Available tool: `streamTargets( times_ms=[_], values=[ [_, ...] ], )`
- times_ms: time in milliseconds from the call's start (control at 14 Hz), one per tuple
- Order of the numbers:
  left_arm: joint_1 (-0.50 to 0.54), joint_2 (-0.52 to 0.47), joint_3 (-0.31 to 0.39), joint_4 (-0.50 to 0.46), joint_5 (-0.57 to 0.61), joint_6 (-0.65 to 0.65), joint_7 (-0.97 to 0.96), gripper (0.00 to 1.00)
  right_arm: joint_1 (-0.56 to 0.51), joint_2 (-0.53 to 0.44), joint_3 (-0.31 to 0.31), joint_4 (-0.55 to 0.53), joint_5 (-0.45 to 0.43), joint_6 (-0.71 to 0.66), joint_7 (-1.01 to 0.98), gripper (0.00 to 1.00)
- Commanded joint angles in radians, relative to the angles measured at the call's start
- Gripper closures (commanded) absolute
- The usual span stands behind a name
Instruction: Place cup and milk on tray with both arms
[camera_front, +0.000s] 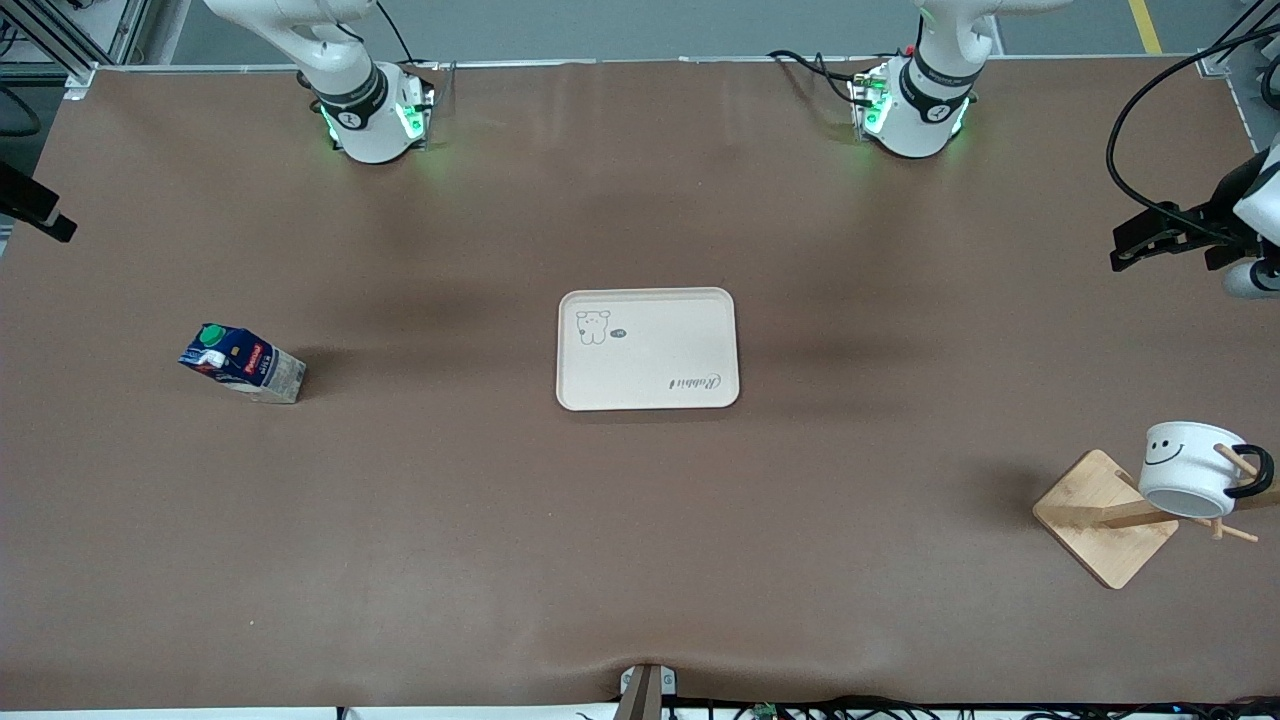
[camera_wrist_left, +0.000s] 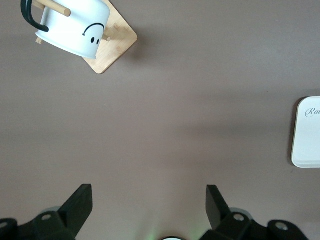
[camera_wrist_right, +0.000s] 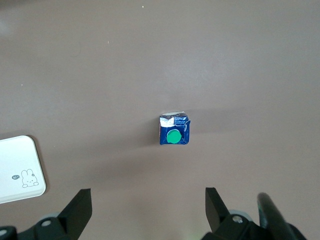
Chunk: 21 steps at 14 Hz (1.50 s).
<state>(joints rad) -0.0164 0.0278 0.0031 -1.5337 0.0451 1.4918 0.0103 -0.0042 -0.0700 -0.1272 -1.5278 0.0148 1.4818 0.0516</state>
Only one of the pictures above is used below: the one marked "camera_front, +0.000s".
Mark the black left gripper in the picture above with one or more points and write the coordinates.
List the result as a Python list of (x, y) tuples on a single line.
[(1206, 222)]

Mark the blue milk carton green cap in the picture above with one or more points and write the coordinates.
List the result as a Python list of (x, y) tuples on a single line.
[(245, 362)]

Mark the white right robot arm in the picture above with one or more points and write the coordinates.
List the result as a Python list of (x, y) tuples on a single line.
[(365, 120)]

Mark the cream rabbit print tray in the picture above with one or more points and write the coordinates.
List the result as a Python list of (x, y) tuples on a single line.
[(650, 350)]

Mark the wooden mug stand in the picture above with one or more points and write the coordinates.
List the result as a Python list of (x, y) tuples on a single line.
[(1100, 520)]

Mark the aluminium frame profile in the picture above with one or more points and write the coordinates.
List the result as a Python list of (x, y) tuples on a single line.
[(1245, 90), (60, 40)]

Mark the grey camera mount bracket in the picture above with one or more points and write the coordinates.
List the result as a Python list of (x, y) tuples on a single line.
[(645, 695)]

